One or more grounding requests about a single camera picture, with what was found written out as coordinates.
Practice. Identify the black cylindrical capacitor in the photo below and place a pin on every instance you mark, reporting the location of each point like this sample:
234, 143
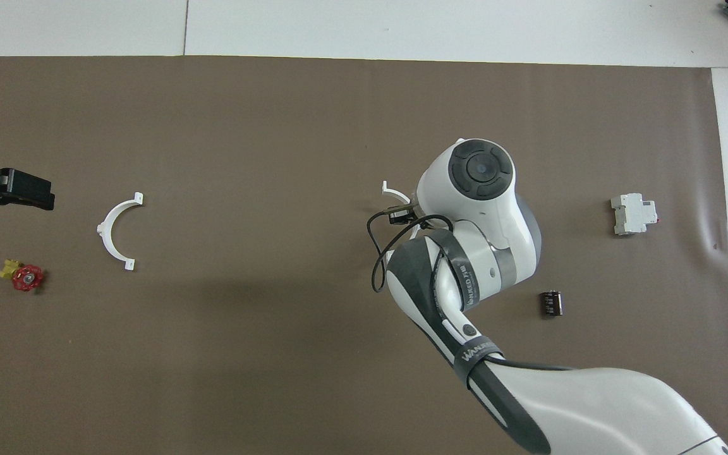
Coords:
552, 303

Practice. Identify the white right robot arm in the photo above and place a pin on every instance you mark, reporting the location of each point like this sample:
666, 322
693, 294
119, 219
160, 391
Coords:
484, 208

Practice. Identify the brown paper mat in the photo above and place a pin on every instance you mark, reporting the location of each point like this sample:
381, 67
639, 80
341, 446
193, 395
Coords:
212, 126

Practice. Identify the red handwheel brass valve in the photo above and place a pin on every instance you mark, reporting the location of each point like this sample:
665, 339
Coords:
27, 278

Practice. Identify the white circuit breaker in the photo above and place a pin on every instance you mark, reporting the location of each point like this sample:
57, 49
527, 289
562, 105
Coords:
632, 215

